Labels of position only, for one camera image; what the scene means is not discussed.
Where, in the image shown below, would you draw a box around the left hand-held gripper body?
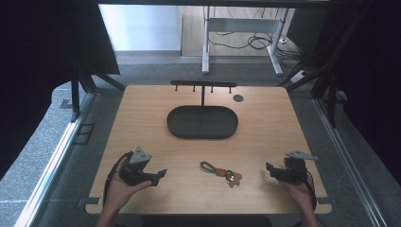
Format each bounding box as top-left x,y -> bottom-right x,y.
118,146 -> 158,187

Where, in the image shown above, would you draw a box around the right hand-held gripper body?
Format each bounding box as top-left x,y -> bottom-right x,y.
276,150 -> 319,185

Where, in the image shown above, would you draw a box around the person's right hand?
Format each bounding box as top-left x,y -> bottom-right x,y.
279,174 -> 316,216

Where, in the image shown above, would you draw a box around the person's left hand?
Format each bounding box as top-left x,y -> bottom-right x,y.
104,156 -> 153,216

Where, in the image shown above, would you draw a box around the black key rack with tray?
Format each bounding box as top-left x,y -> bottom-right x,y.
166,79 -> 239,140

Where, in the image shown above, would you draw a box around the black metal stand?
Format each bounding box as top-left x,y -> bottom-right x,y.
69,58 -> 127,123
276,12 -> 363,129

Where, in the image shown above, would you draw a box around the white power strip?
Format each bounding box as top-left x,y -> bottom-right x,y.
288,70 -> 307,84

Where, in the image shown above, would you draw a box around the left hand-held gripper black cable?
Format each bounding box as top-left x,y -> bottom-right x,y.
101,150 -> 134,206

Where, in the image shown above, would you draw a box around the hand-held gripper black cable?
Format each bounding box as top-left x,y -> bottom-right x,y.
302,168 -> 318,212
101,150 -> 134,206

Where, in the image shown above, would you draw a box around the right hand-held gripper black cable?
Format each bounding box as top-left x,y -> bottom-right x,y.
302,168 -> 318,212

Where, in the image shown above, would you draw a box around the keychain with olive strap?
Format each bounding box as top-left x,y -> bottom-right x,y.
200,161 -> 243,189

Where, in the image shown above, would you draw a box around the aluminium rail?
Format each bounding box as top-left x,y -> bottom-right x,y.
313,97 -> 388,227
13,93 -> 96,227

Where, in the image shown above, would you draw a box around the black floor cables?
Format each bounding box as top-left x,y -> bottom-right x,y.
208,7 -> 305,69

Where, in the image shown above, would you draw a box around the white metal desk frame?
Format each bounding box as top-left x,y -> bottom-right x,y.
201,6 -> 289,77

